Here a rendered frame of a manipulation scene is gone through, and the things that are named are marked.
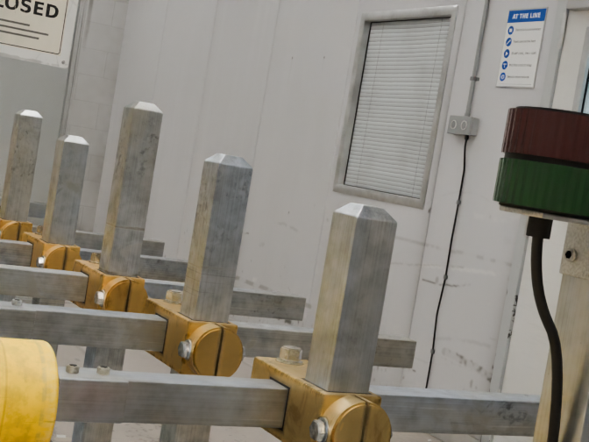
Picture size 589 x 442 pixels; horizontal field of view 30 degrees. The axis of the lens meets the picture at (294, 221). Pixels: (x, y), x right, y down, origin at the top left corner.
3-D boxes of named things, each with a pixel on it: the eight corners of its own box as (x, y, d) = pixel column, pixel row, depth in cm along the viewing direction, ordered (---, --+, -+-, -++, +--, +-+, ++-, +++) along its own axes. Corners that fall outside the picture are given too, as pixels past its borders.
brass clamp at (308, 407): (303, 419, 90) (314, 360, 90) (393, 473, 78) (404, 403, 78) (236, 417, 87) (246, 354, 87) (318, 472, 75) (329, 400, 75)
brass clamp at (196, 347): (188, 350, 112) (196, 302, 112) (244, 384, 100) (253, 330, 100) (131, 346, 109) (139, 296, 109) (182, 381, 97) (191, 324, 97)
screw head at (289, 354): (294, 360, 89) (297, 345, 89) (307, 366, 87) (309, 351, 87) (272, 358, 88) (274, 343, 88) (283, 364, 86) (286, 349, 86)
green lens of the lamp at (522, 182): (557, 210, 60) (564, 170, 59) (638, 224, 54) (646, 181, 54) (468, 196, 57) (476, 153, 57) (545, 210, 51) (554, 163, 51)
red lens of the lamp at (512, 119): (564, 165, 59) (571, 124, 59) (647, 174, 54) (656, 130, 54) (477, 148, 57) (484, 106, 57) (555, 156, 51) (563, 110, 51)
